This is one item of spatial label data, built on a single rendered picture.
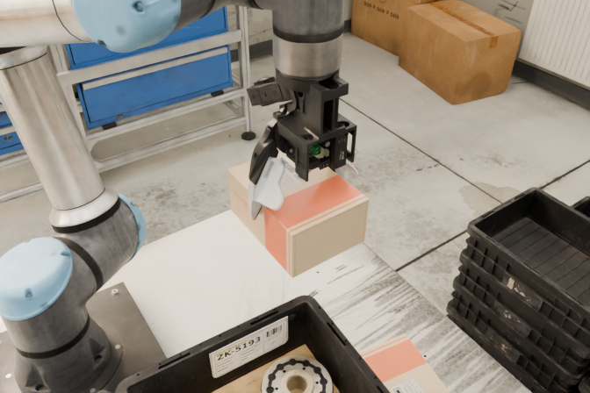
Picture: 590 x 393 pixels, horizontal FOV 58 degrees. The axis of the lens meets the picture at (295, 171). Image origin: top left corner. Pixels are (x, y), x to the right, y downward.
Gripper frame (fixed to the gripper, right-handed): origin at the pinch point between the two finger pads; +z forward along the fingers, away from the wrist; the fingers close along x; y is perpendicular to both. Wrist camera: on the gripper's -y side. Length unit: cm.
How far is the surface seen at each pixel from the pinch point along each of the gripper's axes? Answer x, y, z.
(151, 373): -24.5, 2.7, 16.7
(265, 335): -8.1, 4.2, 19.7
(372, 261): 29, -12, 40
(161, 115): 38, -165, 81
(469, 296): 66, -8, 73
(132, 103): 26, -167, 72
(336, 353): -1.5, 12.6, 19.5
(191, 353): -18.9, 3.0, 16.7
